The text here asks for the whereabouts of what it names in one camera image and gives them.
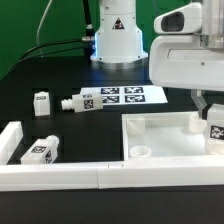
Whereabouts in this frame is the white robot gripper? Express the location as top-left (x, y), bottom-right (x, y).
top-left (149, 35), bottom-right (224, 118)

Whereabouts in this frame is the white square table top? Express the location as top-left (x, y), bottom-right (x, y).
top-left (122, 112), bottom-right (224, 160)

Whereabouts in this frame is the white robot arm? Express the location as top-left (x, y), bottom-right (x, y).
top-left (91, 0), bottom-right (224, 110)

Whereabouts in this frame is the white front fence bar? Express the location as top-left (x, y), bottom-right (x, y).
top-left (0, 156), bottom-right (224, 192)

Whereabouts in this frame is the white fence bar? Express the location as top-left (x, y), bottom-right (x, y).
top-left (0, 156), bottom-right (224, 192)
top-left (0, 121), bottom-right (23, 165)

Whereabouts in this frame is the white marker sheet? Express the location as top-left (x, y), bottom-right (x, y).
top-left (80, 85), bottom-right (168, 106)

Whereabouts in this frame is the white left fence bar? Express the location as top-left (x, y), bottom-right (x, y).
top-left (0, 121), bottom-right (23, 165)

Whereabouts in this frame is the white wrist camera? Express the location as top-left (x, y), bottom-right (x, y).
top-left (154, 2), bottom-right (202, 34)

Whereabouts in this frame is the black cable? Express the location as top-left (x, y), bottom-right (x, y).
top-left (6, 0), bottom-right (96, 74)

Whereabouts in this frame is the grey thin cable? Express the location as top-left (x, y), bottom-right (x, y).
top-left (35, 0), bottom-right (54, 58)

